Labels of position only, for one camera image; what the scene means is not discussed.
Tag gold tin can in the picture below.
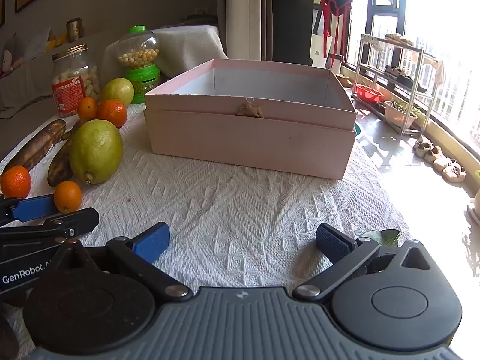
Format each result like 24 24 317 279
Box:
66 17 84 43

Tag green leaf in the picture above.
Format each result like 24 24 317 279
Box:
358 229 401 248

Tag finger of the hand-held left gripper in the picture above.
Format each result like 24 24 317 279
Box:
0 208 100 246
0 194 57 226

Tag beige curtain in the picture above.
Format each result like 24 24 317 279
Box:
225 0 276 61

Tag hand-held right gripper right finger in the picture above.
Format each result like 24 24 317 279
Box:
292 224 445 302

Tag orange tangerine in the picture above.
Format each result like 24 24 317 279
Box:
53 181 83 214
77 97 99 121
0 166 32 199
96 99 128 128

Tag red plastic basket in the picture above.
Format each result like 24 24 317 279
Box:
354 84 385 103

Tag white planter with sprouts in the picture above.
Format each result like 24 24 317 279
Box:
384 100 419 128

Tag large green citrus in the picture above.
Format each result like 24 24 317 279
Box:
69 119 124 185

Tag peanut jar with gold lid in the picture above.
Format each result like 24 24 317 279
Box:
51 44 101 118

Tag green candy dispenser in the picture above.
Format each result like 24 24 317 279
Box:
117 26 162 105

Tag pink cardboard box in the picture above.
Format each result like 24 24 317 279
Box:
144 59 357 181

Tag brown tassel knot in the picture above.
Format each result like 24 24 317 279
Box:
235 97 263 119

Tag overripe brown banana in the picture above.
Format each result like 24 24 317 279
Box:
47 118 92 187
2 119 67 175

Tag sofa with grey cover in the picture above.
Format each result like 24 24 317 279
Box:
0 26 113 121

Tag beige shoe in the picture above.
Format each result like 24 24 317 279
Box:
424 145 444 164
433 157 458 174
412 135 433 156
442 163 467 184

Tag white paper sheets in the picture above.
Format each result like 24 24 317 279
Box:
24 27 52 59

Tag white plush toy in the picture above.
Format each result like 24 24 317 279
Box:
0 50 16 76

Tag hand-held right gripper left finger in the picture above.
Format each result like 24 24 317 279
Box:
49 222 193 302

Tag beige shoes on rack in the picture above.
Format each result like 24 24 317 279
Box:
386 33 415 46

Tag yellow-green pear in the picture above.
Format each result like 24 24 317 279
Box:
101 78 135 106

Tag metal shoe rack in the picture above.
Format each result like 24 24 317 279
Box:
352 34 445 136

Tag white textured tablecloth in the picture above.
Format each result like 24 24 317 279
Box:
0 103 413 360

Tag dark shoes on rack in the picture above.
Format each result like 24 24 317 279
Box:
384 65 413 83

